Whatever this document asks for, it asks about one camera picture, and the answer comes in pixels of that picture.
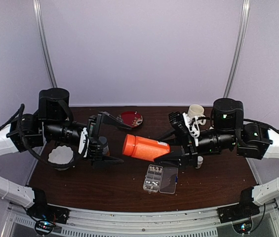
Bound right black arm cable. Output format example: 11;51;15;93
242;118;279;141

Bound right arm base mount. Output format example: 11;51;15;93
217;197;261;234

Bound left aluminium frame post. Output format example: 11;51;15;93
33;0;58;88

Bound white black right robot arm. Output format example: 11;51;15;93
153;98;279;168

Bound round white pills in organizer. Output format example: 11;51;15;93
145;180;159;186

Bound white pill bottle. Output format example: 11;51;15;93
195;156;203;169

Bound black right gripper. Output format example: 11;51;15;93
153;126;237;170

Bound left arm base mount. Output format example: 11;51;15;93
24;199;70;237

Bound white scalloped bowl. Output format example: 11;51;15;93
48;145;74;164

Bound right aluminium frame post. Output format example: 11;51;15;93
223;0;251;98

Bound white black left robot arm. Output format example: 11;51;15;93
0;88;132;219

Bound grey lid pill bottle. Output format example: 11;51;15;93
99;136;110;156

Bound cream ribbed mug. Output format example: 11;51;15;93
188;104;204;124

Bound orange pill bottle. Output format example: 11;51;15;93
122;134;171;162

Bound red floral plate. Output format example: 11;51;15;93
117;111;143;129

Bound aluminium frame post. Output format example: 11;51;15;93
33;0;58;88
223;0;251;98

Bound clear plastic pill organizer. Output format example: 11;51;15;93
143;164;178;195

